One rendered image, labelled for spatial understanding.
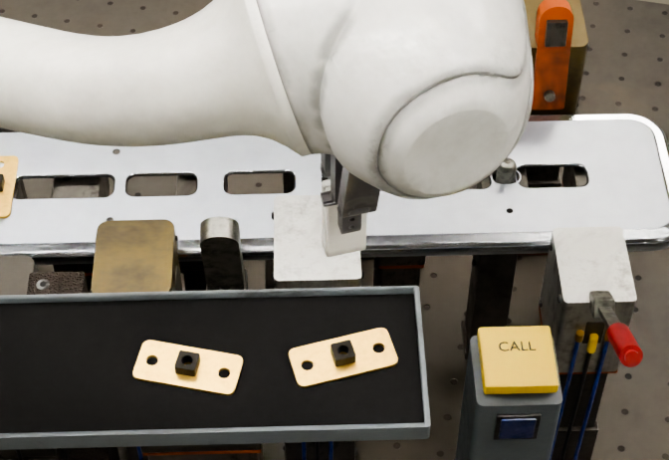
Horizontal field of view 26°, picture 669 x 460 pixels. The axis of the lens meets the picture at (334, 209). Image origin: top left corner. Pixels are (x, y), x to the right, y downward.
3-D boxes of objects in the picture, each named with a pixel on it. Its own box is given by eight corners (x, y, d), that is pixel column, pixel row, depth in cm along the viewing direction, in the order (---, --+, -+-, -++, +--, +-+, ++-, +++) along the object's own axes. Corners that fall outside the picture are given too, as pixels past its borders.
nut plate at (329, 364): (385, 328, 119) (385, 320, 118) (399, 364, 117) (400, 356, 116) (287, 351, 118) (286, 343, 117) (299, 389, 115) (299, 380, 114)
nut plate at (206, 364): (244, 357, 117) (244, 349, 116) (233, 396, 115) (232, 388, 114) (144, 341, 118) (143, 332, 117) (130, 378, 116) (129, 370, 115)
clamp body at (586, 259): (576, 427, 167) (624, 226, 139) (591, 520, 159) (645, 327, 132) (513, 429, 167) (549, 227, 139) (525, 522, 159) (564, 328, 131)
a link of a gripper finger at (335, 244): (364, 179, 101) (367, 186, 101) (363, 242, 107) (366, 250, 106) (324, 187, 101) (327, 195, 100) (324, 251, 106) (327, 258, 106)
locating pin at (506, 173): (513, 178, 153) (516, 152, 150) (515, 193, 152) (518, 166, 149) (494, 179, 153) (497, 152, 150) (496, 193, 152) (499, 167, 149)
